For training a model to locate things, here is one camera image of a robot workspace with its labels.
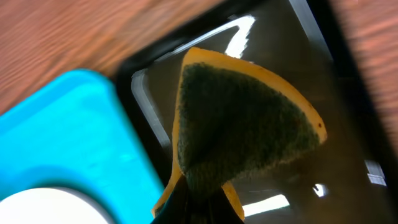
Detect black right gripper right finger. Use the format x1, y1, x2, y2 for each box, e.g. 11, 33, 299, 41
205, 188, 244, 224

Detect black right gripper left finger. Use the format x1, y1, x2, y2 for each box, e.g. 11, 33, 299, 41
151, 176, 188, 224

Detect green yellow sponge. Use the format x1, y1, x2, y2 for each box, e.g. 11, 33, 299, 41
152, 47, 328, 223

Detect small white plate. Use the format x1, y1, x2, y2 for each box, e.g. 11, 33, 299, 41
1, 187, 115, 224

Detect blue plastic tray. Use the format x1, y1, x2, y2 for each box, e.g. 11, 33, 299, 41
1, 70, 164, 223

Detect black tray with water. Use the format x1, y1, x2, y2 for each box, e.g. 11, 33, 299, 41
116, 1, 397, 224

